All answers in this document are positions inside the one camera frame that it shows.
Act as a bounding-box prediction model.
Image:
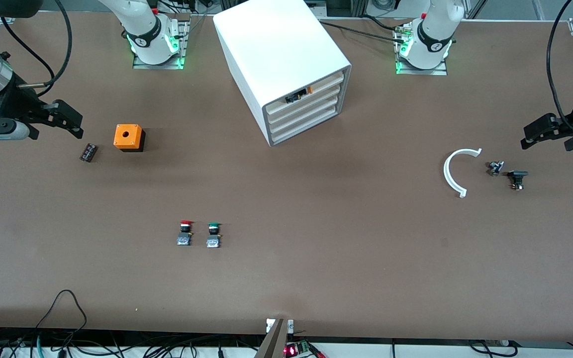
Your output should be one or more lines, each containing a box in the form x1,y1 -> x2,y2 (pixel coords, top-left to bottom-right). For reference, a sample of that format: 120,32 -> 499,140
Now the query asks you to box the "red push button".
176,220 -> 194,247

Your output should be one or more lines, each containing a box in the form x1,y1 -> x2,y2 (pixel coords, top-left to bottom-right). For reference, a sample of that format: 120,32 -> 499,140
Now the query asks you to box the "white plastic drawer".
269,91 -> 343,136
267,83 -> 345,128
266,73 -> 347,120
270,99 -> 341,144

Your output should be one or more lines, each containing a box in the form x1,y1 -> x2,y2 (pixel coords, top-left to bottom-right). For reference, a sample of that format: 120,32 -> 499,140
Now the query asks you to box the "green push button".
205,222 -> 223,249

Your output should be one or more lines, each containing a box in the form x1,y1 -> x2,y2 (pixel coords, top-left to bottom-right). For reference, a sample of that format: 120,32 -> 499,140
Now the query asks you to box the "orange box with black base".
113,124 -> 146,153

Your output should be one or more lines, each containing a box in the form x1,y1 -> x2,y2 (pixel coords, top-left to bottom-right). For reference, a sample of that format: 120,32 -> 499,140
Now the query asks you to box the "circuit board with red light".
284,340 -> 325,358

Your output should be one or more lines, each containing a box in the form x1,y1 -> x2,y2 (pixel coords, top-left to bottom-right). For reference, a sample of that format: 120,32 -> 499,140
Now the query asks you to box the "black flat-headed switch component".
507,171 -> 529,191

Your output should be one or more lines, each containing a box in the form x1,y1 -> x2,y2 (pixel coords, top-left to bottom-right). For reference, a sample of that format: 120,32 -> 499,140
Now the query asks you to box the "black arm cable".
545,0 -> 573,135
0,16 -> 56,86
38,0 -> 74,97

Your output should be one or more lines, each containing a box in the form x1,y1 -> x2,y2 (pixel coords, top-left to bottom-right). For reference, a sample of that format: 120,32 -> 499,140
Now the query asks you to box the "white semicircular plastic bracket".
443,148 -> 482,198

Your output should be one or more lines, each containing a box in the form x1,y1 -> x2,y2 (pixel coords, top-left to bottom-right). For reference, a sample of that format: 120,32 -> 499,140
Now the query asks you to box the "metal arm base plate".
132,20 -> 191,70
394,22 -> 449,76

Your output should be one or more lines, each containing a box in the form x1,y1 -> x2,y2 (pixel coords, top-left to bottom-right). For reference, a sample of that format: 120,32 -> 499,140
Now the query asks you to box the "black looped cable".
34,289 -> 89,345

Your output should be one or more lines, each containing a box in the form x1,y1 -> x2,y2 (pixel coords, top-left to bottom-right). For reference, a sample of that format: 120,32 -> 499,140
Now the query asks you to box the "black and blue switch component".
286,87 -> 313,104

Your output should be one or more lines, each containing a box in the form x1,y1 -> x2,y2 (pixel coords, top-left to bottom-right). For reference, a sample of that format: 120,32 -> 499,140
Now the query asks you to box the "grey camera mount beam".
254,318 -> 295,358

